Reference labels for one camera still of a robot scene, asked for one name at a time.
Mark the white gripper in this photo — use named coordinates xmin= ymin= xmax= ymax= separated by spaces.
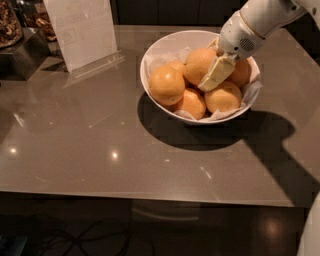
xmin=198 ymin=11 xmax=265 ymax=92

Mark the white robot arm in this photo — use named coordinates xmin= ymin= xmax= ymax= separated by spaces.
xmin=198 ymin=0 xmax=320 ymax=92

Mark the small hidden rear orange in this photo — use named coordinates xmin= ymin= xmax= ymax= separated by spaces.
xmin=165 ymin=60 xmax=185 ymax=76

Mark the white ceramic bowl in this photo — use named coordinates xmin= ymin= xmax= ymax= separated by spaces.
xmin=139 ymin=29 xmax=261 ymax=126

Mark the white paper bowl liner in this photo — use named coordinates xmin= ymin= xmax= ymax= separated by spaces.
xmin=140 ymin=47 xmax=262 ymax=125

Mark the clear acrylic sign holder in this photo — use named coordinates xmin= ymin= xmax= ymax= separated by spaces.
xmin=43 ymin=0 xmax=124 ymax=78

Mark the metal cube stand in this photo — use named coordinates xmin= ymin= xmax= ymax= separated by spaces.
xmin=0 ymin=28 xmax=51 ymax=81

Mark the glass jar of nuts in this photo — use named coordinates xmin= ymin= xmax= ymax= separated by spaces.
xmin=0 ymin=0 xmax=24 ymax=48

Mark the black cable on floor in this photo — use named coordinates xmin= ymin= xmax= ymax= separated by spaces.
xmin=33 ymin=218 xmax=156 ymax=256

